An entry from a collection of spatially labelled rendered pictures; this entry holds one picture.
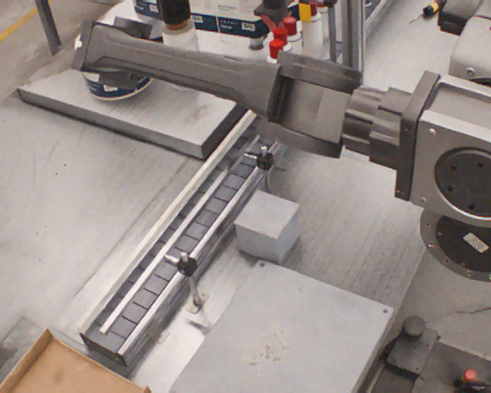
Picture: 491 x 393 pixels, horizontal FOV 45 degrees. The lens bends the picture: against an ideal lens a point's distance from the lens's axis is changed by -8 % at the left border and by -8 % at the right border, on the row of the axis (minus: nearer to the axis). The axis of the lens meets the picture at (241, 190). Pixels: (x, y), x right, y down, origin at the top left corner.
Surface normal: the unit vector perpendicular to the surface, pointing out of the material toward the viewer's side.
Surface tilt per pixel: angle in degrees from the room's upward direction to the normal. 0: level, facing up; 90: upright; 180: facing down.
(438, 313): 0
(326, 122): 48
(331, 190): 0
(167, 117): 0
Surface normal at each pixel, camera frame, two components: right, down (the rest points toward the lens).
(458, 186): -0.50, 0.67
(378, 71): -0.11, -0.68
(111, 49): -0.51, 0.02
